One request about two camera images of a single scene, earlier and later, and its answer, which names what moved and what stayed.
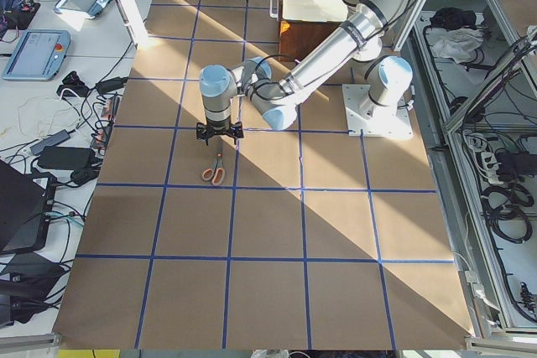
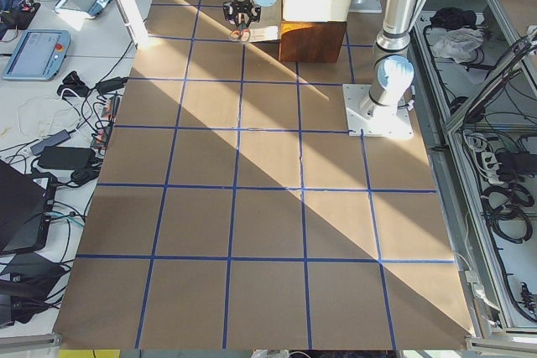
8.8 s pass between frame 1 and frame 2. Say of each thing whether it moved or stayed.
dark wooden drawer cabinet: stayed
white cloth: stayed
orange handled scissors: moved
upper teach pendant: stayed
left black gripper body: moved
